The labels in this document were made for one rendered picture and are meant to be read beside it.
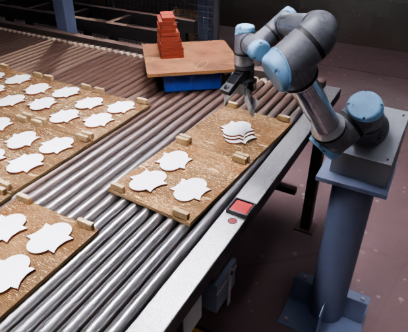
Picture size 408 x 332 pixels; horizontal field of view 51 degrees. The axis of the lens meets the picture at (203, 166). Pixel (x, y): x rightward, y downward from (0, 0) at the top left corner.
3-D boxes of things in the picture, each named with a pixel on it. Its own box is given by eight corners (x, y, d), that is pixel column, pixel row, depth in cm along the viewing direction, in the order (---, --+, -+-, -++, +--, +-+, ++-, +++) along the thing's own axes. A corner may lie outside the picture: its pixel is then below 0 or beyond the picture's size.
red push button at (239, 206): (252, 207, 145) (252, 204, 145) (245, 217, 141) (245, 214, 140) (236, 202, 148) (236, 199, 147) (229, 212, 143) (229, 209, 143)
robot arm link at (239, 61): (245, 58, 163) (229, 53, 168) (244, 70, 165) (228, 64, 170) (257, 53, 168) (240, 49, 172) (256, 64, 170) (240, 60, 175)
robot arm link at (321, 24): (340, -4, 110) (281, 0, 156) (306, 26, 112) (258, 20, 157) (364, 31, 114) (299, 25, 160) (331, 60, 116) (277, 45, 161)
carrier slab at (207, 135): (292, 125, 194) (292, 122, 194) (250, 166, 166) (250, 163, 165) (225, 107, 210) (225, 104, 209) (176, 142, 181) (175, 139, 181)
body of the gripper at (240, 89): (256, 91, 177) (258, 63, 171) (243, 98, 172) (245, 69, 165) (242, 87, 182) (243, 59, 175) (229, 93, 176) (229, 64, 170)
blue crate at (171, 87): (211, 68, 255) (211, 52, 250) (222, 89, 229) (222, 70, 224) (159, 72, 251) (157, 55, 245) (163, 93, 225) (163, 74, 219)
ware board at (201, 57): (224, 42, 264) (224, 39, 263) (244, 71, 223) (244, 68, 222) (142, 47, 257) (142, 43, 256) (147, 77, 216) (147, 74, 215)
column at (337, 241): (370, 298, 227) (414, 159, 180) (354, 356, 199) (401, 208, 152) (300, 272, 243) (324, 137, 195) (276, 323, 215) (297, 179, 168)
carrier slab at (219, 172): (250, 167, 165) (250, 164, 164) (190, 226, 136) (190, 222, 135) (175, 143, 181) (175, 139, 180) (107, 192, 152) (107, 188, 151)
